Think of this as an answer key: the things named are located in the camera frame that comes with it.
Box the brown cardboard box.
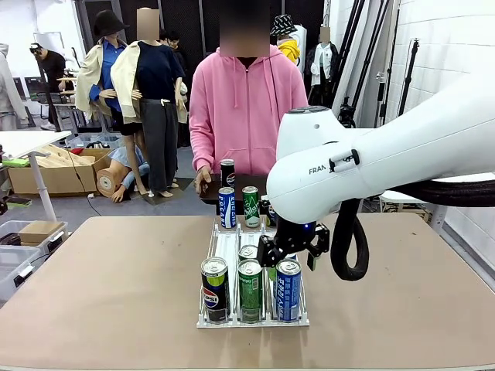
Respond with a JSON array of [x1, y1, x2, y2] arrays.
[[7, 144, 114, 196]]

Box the green Chilsung display can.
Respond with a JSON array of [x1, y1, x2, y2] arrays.
[[241, 185, 261, 229]]

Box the clear plastic storage bin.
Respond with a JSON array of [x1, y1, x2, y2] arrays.
[[0, 245, 48, 303], [0, 220, 70, 257]]

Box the person in black clothes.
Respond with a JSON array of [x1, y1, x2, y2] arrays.
[[29, 42, 67, 131]]

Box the mannequin torso in blue shirt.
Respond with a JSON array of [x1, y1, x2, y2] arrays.
[[95, 146, 152, 204]]

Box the clear acrylic can rack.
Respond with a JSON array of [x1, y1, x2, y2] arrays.
[[196, 216, 311, 328]]

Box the black folded stand poles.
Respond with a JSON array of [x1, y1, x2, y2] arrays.
[[333, 0, 391, 129]]

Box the white height-adjustable desk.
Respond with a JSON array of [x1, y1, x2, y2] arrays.
[[0, 130, 73, 223]]

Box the tall black tripod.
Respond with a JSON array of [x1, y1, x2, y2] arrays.
[[397, 37, 421, 117]]

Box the white board on stand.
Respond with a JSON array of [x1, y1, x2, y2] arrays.
[[33, 32, 65, 49]]

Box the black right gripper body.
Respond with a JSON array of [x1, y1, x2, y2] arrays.
[[275, 219, 319, 257]]

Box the grey floor bins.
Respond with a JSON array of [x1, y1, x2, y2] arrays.
[[67, 133, 125, 150]]

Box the green flat item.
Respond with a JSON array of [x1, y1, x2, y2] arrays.
[[1, 155, 32, 168]]

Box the green soda can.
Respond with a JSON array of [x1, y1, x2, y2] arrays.
[[238, 244, 260, 264], [237, 259, 265, 324]]

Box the mannequin with black hat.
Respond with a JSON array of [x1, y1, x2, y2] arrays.
[[75, 9, 131, 136]]

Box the person's right forearm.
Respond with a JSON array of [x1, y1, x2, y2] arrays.
[[189, 127, 218, 174]]

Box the blue Pocari display can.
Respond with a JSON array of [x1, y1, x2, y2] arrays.
[[218, 186, 237, 230]]

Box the small flat cardboard box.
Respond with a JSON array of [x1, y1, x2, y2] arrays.
[[18, 220, 65, 245]]

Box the person in pink hoodie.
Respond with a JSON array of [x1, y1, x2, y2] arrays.
[[188, 0, 310, 194]]

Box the mannequin in grey hoodie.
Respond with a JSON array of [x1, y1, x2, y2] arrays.
[[0, 43, 29, 132]]

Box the person's right hand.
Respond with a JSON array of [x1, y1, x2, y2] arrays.
[[194, 166, 213, 195]]

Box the mannequin with yellow hoodie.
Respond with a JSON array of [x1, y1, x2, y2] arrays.
[[269, 14, 307, 67]]

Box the mannequin in navy top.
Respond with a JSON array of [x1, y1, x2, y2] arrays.
[[111, 7, 189, 199]]

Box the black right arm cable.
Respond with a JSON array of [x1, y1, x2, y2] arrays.
[[330, 179, 495, 282]]

